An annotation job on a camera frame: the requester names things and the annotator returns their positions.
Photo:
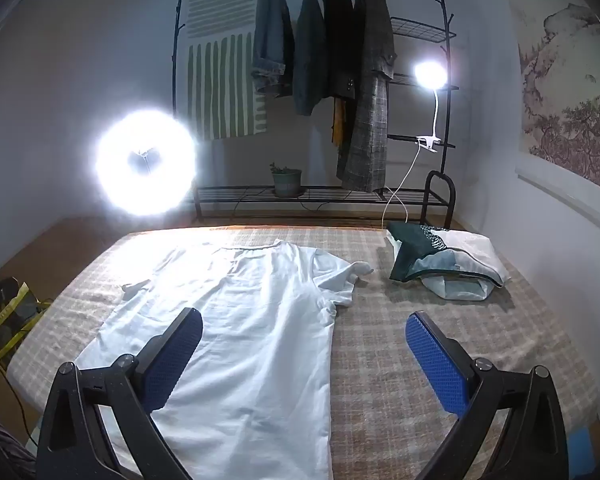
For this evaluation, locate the white t-shirt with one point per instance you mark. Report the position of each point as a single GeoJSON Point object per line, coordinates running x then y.
{"type": "Point", "coordinates": [260, 335]}

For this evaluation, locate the blue denim jacket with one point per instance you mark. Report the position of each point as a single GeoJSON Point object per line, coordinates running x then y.
{"type": "Point", "coordinates": [270, 35]}

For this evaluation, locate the white clip lamp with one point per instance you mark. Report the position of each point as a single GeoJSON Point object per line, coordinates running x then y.
{"type": "Point", "coordinates": [430, 72]}

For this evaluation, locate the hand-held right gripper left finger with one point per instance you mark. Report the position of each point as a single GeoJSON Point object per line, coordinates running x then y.
{"type": "Point", "coordinates": [172, 360]}

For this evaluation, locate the grey plaid coat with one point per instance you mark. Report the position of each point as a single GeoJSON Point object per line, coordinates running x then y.
{"type": "Point", "coordinates": [370, 125]}

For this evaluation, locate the green striped wall hanging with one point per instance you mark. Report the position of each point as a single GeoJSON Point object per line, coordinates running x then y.
{"type": "Point", "coordinates": [215, 85]}

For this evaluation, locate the pale blue folded cloth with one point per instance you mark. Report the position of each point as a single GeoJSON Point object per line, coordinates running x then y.
{"type": "Point", "coordinates": [455, 289]}

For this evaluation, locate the yellow garment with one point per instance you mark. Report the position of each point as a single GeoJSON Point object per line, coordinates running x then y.
{"type": "Point", "coordinates": [339, 122]}

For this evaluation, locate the potted plant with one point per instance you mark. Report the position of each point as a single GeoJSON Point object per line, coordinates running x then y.
{"type": "Point", "coordinates": [286, 182]}

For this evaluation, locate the landscape wall poster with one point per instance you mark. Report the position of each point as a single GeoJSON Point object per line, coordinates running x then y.
{"type": "Point", "coordinates": [570, 100]}

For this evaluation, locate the plaid beige bed blanket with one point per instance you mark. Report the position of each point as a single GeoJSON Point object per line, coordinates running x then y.
{"type": "Point", "coordinates": [380, 355]}

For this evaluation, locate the striped grey cloth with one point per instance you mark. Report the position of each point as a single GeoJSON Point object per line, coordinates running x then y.
{"type": "Point", "coordinates": [2, 447]}

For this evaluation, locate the black metal clothes rack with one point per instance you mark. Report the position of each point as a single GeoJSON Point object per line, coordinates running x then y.
{"type": "Point", "coordinates": [330, 193]}

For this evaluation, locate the yellow black bag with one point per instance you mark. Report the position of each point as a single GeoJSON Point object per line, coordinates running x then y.
{"type": "Point", "coordinates": [15, 310]}

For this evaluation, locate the blue box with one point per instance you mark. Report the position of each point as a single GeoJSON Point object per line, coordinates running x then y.
{"type": "Point", "coordinates": [579, 450]}

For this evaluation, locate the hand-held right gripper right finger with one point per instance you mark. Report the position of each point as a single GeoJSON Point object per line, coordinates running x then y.
{"type": "Point", "coordinates": [437, 360]}

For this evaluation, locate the grey green jacket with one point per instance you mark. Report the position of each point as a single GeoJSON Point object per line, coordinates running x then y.
{"type": "Point", "coordinates": [310, 50]}

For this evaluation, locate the black coat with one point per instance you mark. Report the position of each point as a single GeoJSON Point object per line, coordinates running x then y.
{"type": "Point", "coordinates": [340, 35]}

